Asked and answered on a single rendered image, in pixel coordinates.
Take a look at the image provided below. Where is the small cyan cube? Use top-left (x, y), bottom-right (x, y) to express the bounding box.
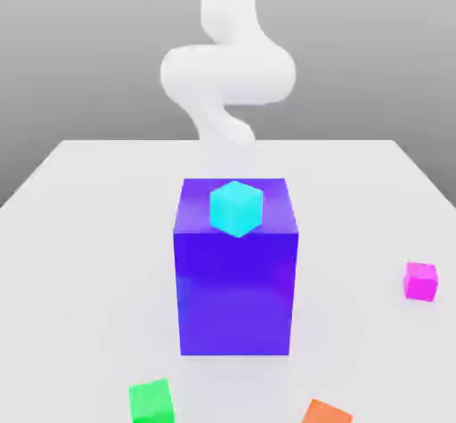
top-left (208, 180), bottom-right (265, 239)

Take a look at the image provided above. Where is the large purple box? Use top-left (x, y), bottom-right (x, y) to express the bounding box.
top-left (172, 177), bottom-right (299, 357)

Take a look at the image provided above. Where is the small magenta cube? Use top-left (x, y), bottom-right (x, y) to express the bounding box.
top-left (403, 261), bottom-right (439, 304)

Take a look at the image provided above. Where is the small green cube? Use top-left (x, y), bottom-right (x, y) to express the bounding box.
top-left (128, 378), bottom-right (175, 423)

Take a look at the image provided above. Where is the small orange cube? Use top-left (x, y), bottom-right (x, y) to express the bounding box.
top-left (301, 398), bottom-right (354, 423)

